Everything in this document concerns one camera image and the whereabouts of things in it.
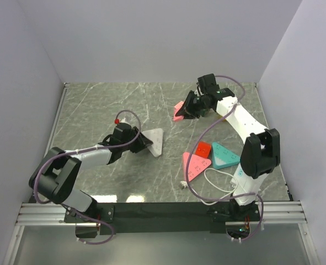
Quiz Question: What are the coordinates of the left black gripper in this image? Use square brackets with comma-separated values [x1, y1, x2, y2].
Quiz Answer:
[121, 126, 152, 153]

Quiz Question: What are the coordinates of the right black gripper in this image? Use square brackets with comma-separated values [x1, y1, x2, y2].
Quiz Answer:
[175, 91, 207, 120]

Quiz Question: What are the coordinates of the pink plug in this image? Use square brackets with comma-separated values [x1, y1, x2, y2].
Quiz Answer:
[173, 101, 184, 121]

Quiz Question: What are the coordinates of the white triangular adapter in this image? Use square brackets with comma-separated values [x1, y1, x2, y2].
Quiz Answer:
[142, 128, 164, 157]

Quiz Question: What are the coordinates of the red cube socket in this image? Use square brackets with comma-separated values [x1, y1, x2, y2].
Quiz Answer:
[195, 141, 212, 158]

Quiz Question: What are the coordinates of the pink rounded socket block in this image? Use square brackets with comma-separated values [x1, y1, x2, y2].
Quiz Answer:
[188, 154, 212, 182]

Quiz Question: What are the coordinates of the teal block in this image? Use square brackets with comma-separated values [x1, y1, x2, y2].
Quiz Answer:
[211, 142, 240, 169]

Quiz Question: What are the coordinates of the white power strip cable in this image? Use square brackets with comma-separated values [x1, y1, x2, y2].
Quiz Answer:
[178, 168, 240, 206]

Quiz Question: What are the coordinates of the white power strip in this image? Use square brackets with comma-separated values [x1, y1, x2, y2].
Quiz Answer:
[233, 164, 259, 196]

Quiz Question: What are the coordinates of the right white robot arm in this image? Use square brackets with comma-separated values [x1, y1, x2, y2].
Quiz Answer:
[177, 73, 280, 220]

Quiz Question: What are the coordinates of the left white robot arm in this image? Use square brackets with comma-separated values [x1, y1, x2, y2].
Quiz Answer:
[29, 123, 153, 222]

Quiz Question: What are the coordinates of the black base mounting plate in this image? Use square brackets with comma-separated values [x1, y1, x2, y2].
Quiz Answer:
[65, 201, 252, 236]

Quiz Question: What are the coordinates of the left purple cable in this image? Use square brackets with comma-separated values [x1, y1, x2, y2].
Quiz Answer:
[33, 109, 141, 245]

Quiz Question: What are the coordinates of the purple cable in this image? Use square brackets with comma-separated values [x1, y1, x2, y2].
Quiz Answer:
[33, 109, 141, 245]
[185, 75, 264, 242]

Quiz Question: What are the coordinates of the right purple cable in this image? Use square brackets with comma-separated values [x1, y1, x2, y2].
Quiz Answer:
[185, 75, 264, 242]

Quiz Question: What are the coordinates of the aluminium rail frame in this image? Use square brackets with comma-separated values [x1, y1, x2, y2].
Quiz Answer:
[3, 201, 320, 264]

